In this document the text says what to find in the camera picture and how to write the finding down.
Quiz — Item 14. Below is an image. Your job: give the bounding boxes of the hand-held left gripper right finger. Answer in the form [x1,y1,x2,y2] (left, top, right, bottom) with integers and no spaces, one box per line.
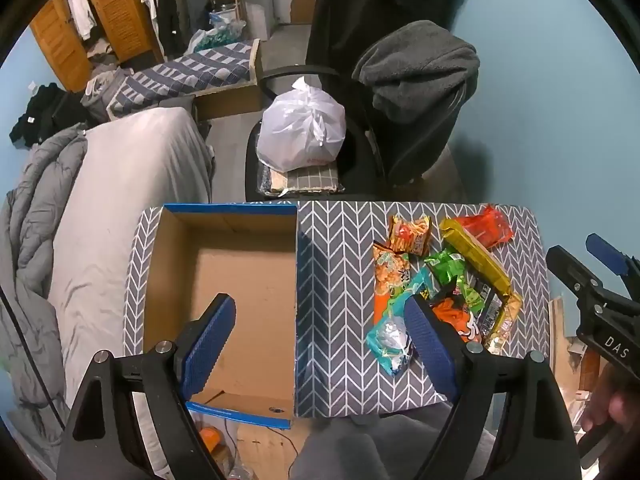
[404,296,583,480]

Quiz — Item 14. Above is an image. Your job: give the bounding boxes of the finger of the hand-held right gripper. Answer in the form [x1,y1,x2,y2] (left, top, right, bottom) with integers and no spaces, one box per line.
[546,245,608,306]
[586,233,640,286]

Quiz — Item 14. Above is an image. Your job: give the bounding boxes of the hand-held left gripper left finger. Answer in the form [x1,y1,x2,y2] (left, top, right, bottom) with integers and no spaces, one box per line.
[56,292,237,480]

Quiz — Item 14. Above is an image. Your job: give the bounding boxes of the green snack packet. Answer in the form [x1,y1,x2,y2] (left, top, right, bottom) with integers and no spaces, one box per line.
[424,250,486,313]

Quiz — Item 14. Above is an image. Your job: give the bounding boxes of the cardboard box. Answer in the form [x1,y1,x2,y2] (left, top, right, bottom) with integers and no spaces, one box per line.
[142,203,300,430]

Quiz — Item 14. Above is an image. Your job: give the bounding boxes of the orange rice cracker bag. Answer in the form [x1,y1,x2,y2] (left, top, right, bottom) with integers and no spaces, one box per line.
[372,241,417,322]

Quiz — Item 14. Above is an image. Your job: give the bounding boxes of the person's right hand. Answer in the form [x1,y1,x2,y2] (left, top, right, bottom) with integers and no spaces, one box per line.
[582,360,640,432]

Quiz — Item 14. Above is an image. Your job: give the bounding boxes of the black snack packet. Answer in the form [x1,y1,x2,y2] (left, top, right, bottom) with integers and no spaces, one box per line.
[470,282,521,353]

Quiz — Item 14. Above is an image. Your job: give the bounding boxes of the red snack packet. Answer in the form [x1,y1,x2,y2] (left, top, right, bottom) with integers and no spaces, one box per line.
[455,205,515,250]

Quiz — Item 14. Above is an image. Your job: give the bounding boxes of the long yellow snack packet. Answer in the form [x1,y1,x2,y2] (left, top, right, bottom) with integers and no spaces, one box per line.
[440,218,523,311]

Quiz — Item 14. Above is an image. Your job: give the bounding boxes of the small orange snack packet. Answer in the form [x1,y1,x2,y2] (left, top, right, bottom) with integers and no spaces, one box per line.
[389,214,432,257]

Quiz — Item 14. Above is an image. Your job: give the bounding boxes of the flat cardboard sheet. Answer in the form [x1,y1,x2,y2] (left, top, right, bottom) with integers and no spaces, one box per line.
[235,422,311,480]

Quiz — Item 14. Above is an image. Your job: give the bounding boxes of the person's grey pants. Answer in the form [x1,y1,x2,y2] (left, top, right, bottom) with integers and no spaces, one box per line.
[290,412,496,480]

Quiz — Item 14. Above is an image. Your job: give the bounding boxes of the grey chevron tablecloth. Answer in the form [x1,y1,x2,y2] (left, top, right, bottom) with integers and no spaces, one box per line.
[123,200,551,418]

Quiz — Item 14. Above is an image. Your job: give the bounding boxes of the bed with grey sheet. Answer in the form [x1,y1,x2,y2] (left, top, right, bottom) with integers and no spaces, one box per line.
[47,107,216,476]

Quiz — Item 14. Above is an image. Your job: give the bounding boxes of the grey grid seat cushion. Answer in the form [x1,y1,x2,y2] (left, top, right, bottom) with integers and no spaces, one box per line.
[257,162,346,196]

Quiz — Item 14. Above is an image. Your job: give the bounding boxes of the black office chair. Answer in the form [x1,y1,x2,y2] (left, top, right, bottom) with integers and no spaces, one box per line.
[244,62,451,202]

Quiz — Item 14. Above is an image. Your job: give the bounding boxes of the grey comforter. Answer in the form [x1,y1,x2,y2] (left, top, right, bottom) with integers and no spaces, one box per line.
[0,122,90,471]

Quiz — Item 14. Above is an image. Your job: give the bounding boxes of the white plastic bag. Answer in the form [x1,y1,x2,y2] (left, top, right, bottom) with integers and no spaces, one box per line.
[256,76,347,171]

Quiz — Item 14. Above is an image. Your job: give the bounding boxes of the grey fleece jacket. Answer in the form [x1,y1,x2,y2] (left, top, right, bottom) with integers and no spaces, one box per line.
[352,20,481,186]

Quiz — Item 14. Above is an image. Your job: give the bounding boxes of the wooden bench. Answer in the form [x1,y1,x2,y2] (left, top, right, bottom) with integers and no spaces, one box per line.
[192,39,264,122]

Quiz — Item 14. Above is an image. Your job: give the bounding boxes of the blue patterned bench cushion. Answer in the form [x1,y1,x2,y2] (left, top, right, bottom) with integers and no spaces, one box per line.
[107,39,256,116]

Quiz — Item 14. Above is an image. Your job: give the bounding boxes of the grey clothes pile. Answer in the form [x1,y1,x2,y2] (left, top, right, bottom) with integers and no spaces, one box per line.
[80,67,132,121]

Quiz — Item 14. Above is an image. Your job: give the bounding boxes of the black clothes pile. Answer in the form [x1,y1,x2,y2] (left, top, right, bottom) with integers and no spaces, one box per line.
[9,82,96,148]

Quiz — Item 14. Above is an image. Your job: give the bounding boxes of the plastic bag with green contents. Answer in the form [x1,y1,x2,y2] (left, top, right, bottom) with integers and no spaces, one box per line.
[187,19,247,54]

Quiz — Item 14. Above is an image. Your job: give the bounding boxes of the dark hanging clothes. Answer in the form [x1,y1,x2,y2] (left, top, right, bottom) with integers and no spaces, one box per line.
[150,0,211,56]

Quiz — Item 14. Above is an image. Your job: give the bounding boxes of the wooden wardrobe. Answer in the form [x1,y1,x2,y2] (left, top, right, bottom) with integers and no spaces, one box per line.
[30,0,166,93]

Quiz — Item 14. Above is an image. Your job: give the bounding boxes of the white hanging shirt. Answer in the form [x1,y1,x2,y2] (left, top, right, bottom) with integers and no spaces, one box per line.
[65,0,98,41]

